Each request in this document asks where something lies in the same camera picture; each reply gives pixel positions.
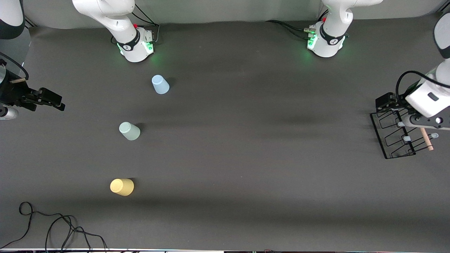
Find pale green cup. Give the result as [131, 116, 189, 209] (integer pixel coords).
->
[119, 122, 141, 141]

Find left arm base black cables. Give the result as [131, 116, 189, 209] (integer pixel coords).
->
[265, 10, 329, 40]

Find black wire cup holder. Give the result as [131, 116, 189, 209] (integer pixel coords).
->
[370, 102, 439, 160]

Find arm base black cables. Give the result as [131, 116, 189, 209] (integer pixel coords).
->
[265, 10, 329, 40]
[111, 3, 161, 45]

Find right arm base black cables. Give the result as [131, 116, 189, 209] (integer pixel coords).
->
[111, 3, 161, 45]

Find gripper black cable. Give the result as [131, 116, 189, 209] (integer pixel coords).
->
[0, 52, 30, 80]
[395, 70, 450, 108]

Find yellow cup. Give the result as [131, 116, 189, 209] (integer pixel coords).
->
[110, 178, 135, 197]

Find loose black table cable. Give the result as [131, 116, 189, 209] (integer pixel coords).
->
[0, 201, 108, 253]

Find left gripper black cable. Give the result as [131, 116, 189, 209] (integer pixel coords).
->
[395, 70, 450, 108]

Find light blue cup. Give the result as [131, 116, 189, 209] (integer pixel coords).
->
[152, 74, 170, 95]

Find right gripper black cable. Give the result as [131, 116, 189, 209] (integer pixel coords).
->
[0, 52, 30, 80]

